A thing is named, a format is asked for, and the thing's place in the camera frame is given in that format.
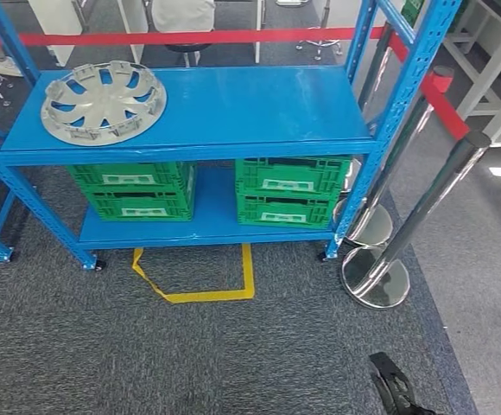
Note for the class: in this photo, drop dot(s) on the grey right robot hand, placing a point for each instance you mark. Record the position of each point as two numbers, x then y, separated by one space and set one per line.
406 401

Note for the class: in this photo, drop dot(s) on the red barrier belt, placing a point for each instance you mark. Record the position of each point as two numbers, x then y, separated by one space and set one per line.
190 37

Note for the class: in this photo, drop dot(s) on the white metal table frame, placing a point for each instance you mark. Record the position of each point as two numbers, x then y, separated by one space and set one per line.
492 74

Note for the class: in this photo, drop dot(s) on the white desk panel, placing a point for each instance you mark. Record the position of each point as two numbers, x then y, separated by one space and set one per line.
56 23
134 23
259 28

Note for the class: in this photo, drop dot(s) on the chrome round floor base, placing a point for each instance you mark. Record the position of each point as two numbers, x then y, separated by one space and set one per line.
373 226

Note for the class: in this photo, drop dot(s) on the green plastic crate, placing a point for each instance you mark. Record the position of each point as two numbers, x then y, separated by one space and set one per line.
138 195
412 11
289 195

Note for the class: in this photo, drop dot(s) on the dark barrier post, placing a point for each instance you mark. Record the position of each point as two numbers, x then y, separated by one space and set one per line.
373 68

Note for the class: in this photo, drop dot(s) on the chrome barrier stanchion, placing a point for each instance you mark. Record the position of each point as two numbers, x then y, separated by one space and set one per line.
376 280

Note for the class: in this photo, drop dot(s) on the grey wheel hubcap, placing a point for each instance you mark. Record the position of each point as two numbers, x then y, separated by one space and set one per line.
103 106

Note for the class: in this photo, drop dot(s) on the blue metal shelf rack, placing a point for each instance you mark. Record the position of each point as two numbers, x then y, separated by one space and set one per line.
233 109

